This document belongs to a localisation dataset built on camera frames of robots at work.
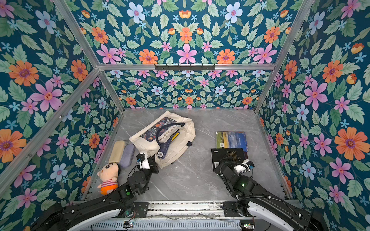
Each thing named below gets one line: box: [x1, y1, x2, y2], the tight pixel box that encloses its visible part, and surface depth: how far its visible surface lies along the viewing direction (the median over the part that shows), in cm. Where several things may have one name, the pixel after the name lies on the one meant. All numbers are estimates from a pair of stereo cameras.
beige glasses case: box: [108, 140, 126, 164], surface depth 93 cm
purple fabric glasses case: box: [119, 143, 136, 168], surface depth 92 cm
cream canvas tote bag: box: [129, 110, 197, 169], surface depth 95 cm
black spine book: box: [211, 147, 245, 171], surface depth 92 cm
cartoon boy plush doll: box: [96, 162, 119, 196], surface depth 80 cm
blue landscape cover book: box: [215, 130, 249, 152], surface depth 98 cm
